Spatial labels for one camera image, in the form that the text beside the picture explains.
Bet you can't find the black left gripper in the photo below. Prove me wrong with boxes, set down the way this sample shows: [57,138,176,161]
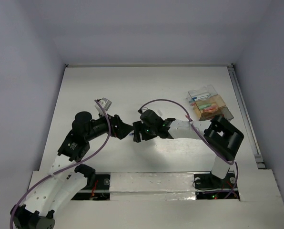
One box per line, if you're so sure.
[85,109,133,141]

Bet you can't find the green correction tape pen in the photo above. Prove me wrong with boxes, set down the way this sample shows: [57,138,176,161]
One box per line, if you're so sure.
[199,104,212,109]

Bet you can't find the white marker blue cap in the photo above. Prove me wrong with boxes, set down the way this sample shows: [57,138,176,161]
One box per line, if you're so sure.
[192,93,210,101]

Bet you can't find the orange highlighter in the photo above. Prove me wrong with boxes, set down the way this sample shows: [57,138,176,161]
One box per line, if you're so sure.
[202,109,218,115]

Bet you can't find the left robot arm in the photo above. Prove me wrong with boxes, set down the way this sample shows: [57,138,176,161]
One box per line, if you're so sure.
[10,111,133,229]

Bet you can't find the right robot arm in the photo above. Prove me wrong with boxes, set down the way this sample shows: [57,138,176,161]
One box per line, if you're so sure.
[133,110,244,187]

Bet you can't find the stationery organizer box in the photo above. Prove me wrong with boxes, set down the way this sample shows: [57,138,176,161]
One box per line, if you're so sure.
[186,85,234,121]

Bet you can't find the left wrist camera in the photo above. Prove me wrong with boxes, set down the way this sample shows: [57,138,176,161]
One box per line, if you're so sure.
[95,97,112,116]

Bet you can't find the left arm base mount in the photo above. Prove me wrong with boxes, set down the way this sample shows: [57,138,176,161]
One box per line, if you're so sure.
[74,164,111,190]

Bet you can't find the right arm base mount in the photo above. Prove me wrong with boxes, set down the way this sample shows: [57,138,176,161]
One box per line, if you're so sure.
[193,172,235,190]

